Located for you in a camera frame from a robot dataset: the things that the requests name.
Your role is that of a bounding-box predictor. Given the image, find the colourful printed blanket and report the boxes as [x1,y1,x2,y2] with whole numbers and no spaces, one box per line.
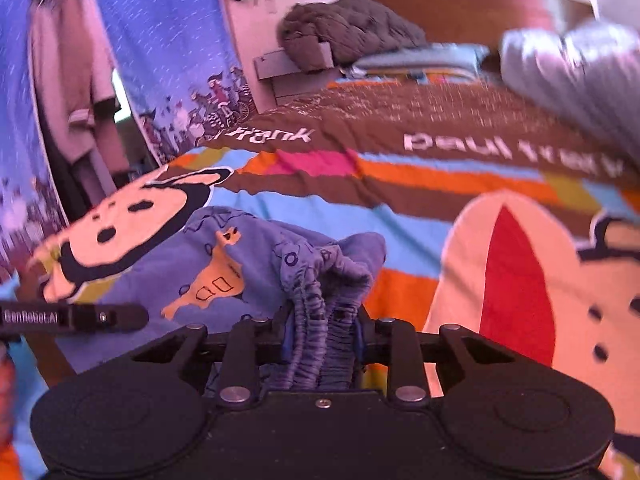
[0,79,640,480]

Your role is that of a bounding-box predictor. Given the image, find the grey duvet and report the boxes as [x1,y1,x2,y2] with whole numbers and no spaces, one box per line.
[499,19,640,163]

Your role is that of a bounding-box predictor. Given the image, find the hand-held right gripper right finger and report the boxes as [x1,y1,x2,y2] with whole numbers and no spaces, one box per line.
[352,307,517,406]

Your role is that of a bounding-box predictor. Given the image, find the blue printed pants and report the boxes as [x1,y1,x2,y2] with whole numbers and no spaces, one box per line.
[55,206,389,397]

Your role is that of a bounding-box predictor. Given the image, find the wooden headboard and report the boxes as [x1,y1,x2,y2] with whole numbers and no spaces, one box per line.
[356,0,595,47]

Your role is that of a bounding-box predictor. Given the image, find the hanging pink garment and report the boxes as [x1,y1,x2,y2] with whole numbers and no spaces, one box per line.
[27,0,132,221]

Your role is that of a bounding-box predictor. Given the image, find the light blue pillow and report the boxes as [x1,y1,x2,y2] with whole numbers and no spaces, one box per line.
[349,42,495,84]

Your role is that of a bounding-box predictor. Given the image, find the grey nightstand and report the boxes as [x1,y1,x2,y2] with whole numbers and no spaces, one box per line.
[252,41,337,107]

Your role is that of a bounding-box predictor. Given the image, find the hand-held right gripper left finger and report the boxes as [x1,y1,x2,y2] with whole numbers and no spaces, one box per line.
[131,309,297,406]

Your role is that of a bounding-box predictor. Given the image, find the blue printed curtain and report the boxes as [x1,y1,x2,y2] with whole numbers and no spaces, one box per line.
[81,0,259,167]
[0,0,72,283]

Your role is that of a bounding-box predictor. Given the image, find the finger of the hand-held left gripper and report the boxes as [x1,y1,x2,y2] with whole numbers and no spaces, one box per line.
[66,303,150,336]

